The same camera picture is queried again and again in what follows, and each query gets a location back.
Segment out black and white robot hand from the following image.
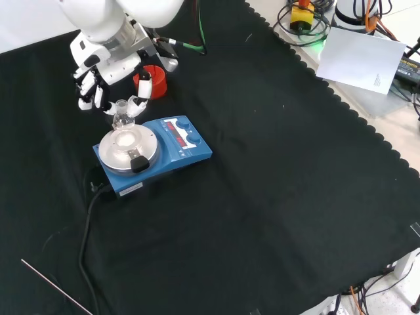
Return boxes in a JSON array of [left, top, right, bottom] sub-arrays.
[[69, 32, 154, 116]]

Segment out clear glass round-bottom flask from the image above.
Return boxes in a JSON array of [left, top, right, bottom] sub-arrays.
[[112, 99, 136, 132]]

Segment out blue-base heater with steel plate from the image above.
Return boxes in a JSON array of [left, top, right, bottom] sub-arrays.
[[92, 114, 213, 200]]

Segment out yellow stop button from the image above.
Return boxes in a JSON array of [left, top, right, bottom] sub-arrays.
[[290, 0, 316, 33]]

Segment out black bench cloth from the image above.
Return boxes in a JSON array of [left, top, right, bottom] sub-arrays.
[[0, 0, 420, 315]]

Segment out thin glass rod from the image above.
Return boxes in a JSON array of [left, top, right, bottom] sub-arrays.
[[20, 259, 95, 315]]

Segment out pale board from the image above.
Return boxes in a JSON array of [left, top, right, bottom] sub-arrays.
[[316, 26, 407, 95]]

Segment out black power supply box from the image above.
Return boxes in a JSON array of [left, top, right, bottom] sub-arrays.
[[393, 55, 420, 88]]

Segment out white table leg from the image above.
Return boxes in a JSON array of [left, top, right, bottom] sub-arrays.
[[392, 249, 420, 280]]

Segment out orange stepped flask ring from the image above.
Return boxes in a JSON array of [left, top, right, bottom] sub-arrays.
[[133, 64, 167, 100]]

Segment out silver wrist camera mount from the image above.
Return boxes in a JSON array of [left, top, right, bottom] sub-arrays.
[[131, 21, 180, 73]]

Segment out green cable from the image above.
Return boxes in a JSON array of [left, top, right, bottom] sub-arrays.
[[175, 0, 208, 56]]

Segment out black heater power cable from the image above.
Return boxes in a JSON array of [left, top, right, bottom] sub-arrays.
[[78, 182, 114, 315]]

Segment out orange cable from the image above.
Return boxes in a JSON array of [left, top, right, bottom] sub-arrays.
[[364, 0, 400, 42]]

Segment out black floor cable bundle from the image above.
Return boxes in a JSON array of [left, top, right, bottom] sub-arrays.
[[331, 262, 416, 315]]

